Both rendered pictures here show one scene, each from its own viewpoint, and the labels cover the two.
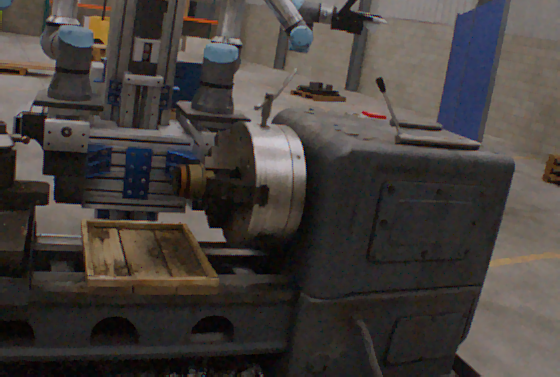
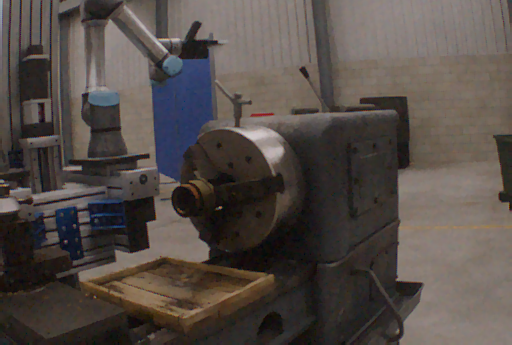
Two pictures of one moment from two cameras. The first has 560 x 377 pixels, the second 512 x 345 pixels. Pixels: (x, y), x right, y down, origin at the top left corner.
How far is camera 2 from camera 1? 0.74 m
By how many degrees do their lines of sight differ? 31
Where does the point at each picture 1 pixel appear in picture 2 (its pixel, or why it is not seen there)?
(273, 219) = (289, 204)
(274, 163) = (275, 151)
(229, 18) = (97, 68)
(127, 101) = (34, 166)
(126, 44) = (15, 112)
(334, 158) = (322, 131)
